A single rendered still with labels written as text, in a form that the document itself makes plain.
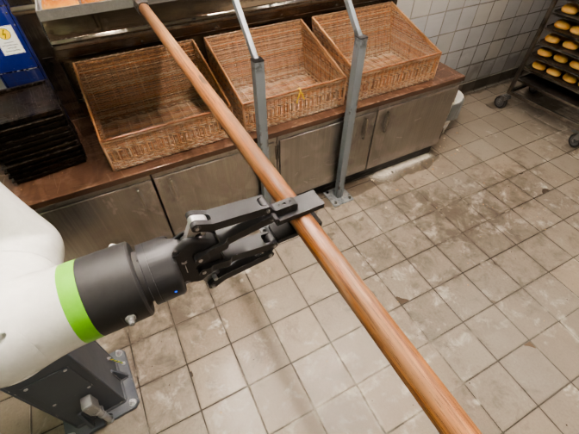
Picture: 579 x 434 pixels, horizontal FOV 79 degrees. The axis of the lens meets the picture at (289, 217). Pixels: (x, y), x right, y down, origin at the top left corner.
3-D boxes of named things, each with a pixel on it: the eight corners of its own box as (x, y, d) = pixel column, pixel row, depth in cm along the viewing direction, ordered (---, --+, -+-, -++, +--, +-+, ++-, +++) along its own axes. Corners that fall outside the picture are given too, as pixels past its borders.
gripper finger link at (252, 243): (199, 269, 42) (199, 276, 43) (281, 245, 47) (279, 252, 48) (189, 246, 44) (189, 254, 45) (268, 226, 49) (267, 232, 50)
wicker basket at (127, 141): (95, 116, 174) (69, 61, 154) (203, 89, 192) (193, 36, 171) (112, 174, 146) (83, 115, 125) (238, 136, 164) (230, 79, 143)
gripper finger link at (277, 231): (277, 239, 47) (277, 243, 47) (322, 222, 49) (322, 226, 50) (268, 225, 48) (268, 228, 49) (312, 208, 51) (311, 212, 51)
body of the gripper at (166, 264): (126, 231, 40) (203, 203, 43) (147, 271, 46) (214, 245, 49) (140, 281, 36) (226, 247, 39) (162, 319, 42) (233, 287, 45)
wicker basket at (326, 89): (210, 89, 193) (201, 36, 172) (301, 67, 210) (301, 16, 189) (244, 135, 164) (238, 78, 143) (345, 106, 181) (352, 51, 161)
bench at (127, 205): (52, 222, 205) (-12, 139, 162) (386, 117, 279) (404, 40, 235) (59, 300, 171) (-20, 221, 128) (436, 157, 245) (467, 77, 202)
